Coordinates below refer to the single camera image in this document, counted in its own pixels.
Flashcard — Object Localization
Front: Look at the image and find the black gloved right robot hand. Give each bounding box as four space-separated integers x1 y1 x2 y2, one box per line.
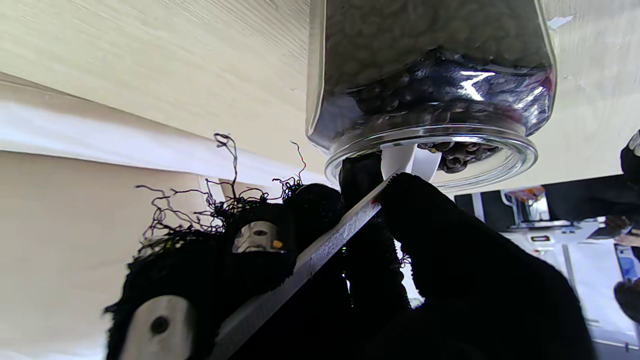
105 132 597 360

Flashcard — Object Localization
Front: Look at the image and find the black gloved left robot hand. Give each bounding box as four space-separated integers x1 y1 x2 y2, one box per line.
620 130 640 188

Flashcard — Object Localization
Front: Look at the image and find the white plastic spoon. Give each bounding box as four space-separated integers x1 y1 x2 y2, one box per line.
209 144 443 360

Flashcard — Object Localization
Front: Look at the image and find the glass jar of coffee beans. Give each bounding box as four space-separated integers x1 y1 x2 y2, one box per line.
306 0 557 193

